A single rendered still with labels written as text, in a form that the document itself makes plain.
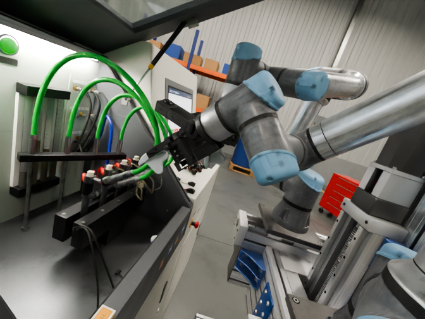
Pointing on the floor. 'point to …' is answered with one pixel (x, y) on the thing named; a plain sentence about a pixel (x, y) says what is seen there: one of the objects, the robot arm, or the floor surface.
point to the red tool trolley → (338, 193)
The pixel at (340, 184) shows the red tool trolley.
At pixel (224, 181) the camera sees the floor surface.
